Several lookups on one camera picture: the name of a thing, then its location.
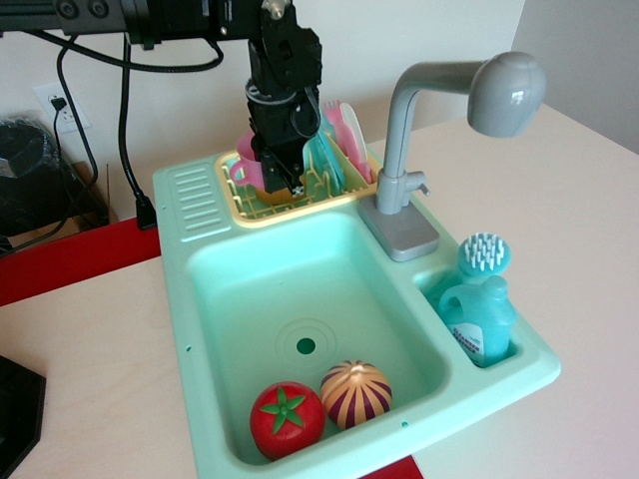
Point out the yellow toy bowl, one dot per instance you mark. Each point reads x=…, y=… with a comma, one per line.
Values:
x=280, y=197

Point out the teal scrub brush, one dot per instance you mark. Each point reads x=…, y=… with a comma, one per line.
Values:
x=481, y=256

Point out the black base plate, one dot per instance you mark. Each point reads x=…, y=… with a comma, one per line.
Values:
x=22, y=407

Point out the pink toy fork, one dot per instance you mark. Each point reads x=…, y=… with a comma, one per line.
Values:
x=331, y=111

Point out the black bag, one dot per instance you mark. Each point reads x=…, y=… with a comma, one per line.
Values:
x=25, y=147

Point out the teal detergent bottle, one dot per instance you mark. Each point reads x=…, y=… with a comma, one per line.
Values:
x=480, y=318

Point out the grey toy faucet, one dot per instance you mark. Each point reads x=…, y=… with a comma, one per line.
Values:
x=503, y=94

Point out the yellow dish drying rack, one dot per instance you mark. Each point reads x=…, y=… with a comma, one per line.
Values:
x=249, y=211

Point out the mint green toy sink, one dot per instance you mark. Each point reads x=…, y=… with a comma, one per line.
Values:
x=288, y=297

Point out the red table edge strip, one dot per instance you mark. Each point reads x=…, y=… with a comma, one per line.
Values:
x=62, y=262

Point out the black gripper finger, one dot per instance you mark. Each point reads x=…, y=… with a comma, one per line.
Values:
x=272, y=174
x=293, y=164

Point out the white wall outlet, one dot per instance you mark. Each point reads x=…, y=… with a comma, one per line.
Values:
x=66, y=123

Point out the pink toy cup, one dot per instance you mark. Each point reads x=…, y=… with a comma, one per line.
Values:
x=247, y=170

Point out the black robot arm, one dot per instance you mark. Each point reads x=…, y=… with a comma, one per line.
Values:
x=285, y=60

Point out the red toy tomato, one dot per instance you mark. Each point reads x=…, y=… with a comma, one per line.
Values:
x=286, y=418

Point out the teal toy plate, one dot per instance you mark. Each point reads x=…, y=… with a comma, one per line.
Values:
x=319, y=157

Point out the striped toy onion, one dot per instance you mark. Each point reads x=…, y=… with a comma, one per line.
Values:
x=353, y=392

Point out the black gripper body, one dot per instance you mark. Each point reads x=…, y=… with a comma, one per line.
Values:
x=284, y=121

